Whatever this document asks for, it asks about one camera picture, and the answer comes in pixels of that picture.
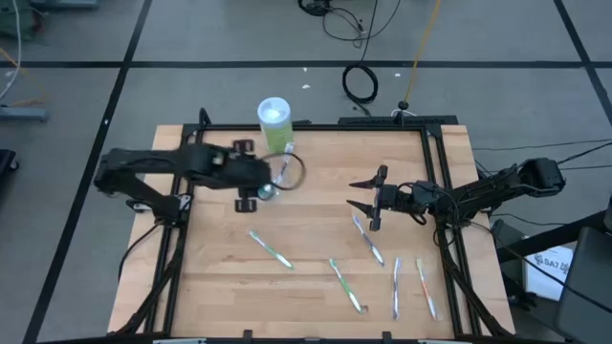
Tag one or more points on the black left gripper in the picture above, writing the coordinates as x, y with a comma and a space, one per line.
239, 169

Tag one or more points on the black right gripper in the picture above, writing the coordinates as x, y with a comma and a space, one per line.
416, 198

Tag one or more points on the green toothbrush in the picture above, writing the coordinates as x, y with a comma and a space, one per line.
270, 249
346, 285

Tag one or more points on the orange toothbrush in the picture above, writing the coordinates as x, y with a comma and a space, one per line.
425, 287

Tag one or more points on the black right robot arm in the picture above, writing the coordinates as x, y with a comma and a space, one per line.
483, 196

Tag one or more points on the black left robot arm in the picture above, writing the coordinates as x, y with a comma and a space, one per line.
143, 165

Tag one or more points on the green wipes canister white lid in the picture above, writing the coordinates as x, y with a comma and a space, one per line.
275, 124

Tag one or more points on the white printed box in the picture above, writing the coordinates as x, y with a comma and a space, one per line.
540, 289

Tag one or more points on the grey metal stand base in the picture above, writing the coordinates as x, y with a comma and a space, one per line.
24, 113

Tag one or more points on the black office chair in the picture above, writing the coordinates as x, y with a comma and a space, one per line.
590, 267

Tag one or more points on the black floor object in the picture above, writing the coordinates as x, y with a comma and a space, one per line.
7, 165

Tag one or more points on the grey-blue cart base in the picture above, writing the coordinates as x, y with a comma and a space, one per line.
62, 4

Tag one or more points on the green equipment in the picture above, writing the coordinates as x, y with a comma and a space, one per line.
14, 21

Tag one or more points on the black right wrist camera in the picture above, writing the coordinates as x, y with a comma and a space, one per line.
390, 197

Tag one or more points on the black aluminium table frame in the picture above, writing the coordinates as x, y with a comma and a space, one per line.
358, 127

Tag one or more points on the black diagonal frame bar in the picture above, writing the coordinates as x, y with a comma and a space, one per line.
550, 236

